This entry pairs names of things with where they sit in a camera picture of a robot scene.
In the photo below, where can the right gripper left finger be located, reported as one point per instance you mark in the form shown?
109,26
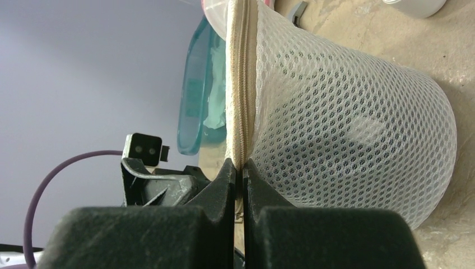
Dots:
199,234

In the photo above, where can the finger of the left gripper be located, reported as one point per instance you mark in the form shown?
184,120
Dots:
162,187

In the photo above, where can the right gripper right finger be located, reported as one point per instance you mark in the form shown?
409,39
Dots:
280,235

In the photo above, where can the teal plastic bin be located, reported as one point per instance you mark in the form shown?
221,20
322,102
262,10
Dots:
197,83

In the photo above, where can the white PVC pipe rack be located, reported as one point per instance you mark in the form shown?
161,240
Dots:
416,8

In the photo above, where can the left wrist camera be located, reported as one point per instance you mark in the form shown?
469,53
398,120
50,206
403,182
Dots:
149,149

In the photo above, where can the red handled adjustable wrench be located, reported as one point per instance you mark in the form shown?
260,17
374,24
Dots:
294,16

